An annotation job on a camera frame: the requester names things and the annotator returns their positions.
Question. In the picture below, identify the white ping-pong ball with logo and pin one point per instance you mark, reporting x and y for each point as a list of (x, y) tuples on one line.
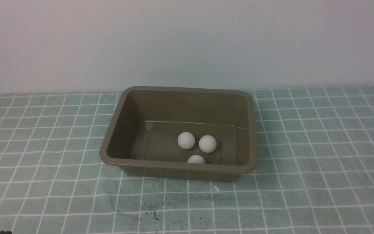
[(186, 140)]

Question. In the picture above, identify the plain white ping-pong ball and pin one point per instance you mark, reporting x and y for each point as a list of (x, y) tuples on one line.
[(207, 144), (196, 159)]

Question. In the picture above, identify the olive green plastic bin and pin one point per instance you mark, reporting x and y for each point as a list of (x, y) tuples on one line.
[(142, 136)]

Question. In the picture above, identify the green checkered table mat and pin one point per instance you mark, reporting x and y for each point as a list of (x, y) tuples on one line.
[(315, 173)]

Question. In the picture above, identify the small black object corner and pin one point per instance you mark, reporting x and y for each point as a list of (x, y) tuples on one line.
[(5, 232)]

